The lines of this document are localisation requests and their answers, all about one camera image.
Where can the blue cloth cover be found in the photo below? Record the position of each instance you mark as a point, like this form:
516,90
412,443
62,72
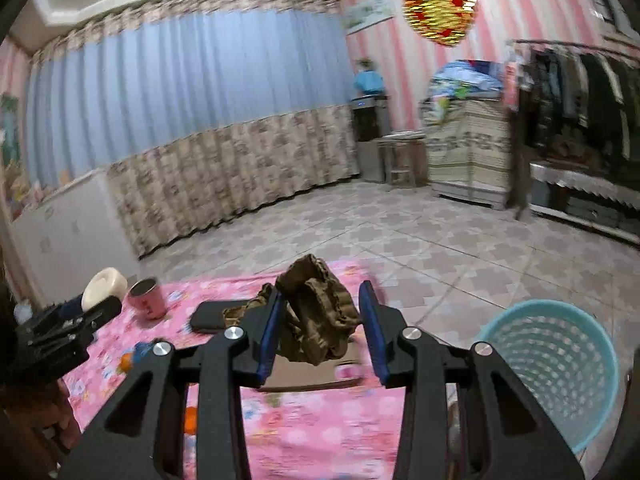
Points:
369,81

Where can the white round jar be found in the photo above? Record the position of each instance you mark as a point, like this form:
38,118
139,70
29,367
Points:
102,287

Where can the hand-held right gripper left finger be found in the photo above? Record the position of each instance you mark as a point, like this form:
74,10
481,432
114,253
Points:
270,335

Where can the grey water dispenser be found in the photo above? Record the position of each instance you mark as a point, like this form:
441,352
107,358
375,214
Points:
370,150

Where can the landscape wall picture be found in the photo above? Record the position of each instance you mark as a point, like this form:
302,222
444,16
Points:
367,12

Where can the metal clothes rack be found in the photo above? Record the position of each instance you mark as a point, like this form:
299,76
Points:
565,46

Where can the brown phone case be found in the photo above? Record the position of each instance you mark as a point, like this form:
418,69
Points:
310,379

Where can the white cabinet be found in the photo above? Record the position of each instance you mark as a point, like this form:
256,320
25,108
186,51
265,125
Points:
70,230

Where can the red heart wall decoration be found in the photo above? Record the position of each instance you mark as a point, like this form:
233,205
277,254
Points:
440,10

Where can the light blue plastic basket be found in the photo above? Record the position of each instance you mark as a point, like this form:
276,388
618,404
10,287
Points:
550,375

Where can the small potted plant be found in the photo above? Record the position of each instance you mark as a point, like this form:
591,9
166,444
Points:
366,64

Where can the row of hanging clothes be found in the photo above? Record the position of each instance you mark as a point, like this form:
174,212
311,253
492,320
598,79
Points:
575,95

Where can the cloth covered washing machine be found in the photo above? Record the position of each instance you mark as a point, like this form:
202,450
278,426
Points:
465,155

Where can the person's left forearm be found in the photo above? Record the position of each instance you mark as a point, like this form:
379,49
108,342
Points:
60,410

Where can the pink mug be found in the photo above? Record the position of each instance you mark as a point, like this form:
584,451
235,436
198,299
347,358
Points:
149,300

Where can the orange snack packet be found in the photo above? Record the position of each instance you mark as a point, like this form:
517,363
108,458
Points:
127,364

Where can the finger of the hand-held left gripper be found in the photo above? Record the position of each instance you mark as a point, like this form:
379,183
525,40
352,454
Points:
102,310

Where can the pile of folded clothes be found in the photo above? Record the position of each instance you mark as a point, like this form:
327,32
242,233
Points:
470,77

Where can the brown cloth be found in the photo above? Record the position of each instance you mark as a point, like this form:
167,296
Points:
315,310

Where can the pink hanging bag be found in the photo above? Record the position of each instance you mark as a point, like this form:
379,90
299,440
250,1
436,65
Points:
511,85

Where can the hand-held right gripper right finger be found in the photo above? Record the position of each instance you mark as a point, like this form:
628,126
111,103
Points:
372,330

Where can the black wallet case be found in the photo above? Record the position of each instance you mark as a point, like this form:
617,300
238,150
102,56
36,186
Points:
212,317

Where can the low cabinet with lace cloth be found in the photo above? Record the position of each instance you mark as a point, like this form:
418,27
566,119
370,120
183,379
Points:
580,195

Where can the wall poster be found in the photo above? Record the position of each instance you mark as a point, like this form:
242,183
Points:
10,150

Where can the small metal side table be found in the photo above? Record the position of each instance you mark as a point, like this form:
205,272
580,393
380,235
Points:
400,142

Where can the blue floral curtain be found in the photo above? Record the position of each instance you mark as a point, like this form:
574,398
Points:
190,85

